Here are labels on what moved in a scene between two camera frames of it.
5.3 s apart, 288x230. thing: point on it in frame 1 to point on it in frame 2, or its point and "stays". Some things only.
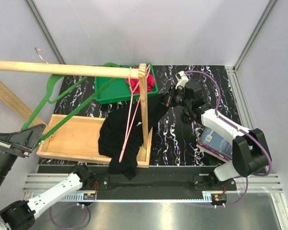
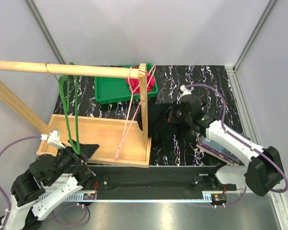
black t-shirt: x=121 y=137 to x=169 y=134
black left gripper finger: x=21 y=141 to x=66 y=147
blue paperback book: x=216 y=144 stays
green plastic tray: x=119 y=90 stays
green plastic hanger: x=52 y=80 to x=66 y=79
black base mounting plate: x=152 y=182 stays
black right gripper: x=168 y=98 to x=174 y=106
